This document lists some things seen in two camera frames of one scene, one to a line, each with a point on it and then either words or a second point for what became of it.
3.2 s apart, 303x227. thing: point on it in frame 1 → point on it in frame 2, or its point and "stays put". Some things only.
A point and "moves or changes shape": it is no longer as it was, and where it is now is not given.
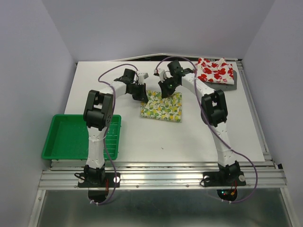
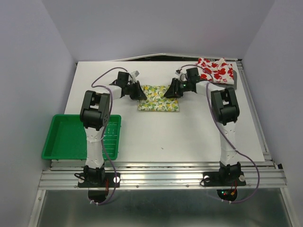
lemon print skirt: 157,108 moves or changes shape
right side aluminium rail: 268,156 stays put
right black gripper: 165,92 → 173,91
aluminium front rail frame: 63,175 stays put
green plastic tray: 68,138 stays put
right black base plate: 216,178 stays put
